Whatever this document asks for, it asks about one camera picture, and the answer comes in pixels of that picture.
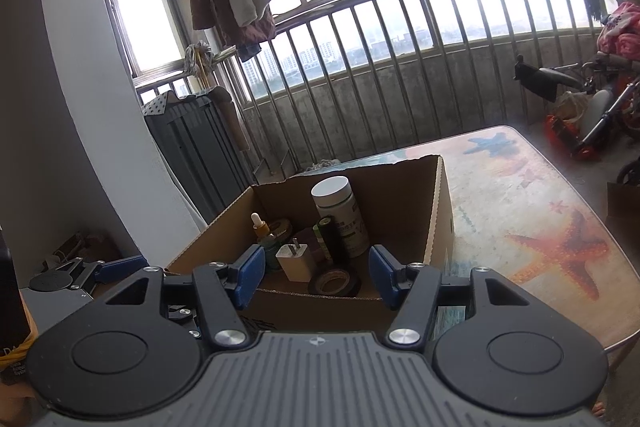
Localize white capped bottle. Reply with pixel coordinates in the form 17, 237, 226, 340
311, 176, 371, 258

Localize brown tube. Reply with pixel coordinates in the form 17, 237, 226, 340
217, 87, 249, 152

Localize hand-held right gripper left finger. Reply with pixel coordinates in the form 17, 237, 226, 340
102, 243, 267, 350

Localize brown cardboard box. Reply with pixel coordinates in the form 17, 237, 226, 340
165, 154, 456, 333

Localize amber dropper bottle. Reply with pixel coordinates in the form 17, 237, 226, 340
250, 213, 281, 270

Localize white charger plug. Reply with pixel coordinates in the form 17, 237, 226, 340
276, 241, 318, 283

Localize wheelchair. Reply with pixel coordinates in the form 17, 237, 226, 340
515, 52, 640, 188

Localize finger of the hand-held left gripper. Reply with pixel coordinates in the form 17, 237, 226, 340
70, 255, 149, 293

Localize black cylinder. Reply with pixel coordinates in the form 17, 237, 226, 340
314, 216, 351, 268

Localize metal balcony railing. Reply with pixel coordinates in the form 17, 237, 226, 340
135, 0, 616, 172

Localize dark grey folded panel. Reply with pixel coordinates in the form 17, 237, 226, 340
141, 87, 251, 223

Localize beige bag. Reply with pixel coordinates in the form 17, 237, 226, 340
555, 92, 591, 122

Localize brown tape roll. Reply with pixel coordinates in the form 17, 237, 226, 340
267, 218, 296, 240

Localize pink blanket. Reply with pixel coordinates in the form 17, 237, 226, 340
596, 2, 640, 60

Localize black tape roll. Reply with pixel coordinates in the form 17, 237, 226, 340
307, 267, 362, 299

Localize string mop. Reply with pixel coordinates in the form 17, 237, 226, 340
184, 42, 236, 88

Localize red plastic bag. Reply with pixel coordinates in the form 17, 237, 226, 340
545, 114, 583, 148

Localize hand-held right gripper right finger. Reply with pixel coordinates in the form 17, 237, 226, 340
368, 244, 531, 347

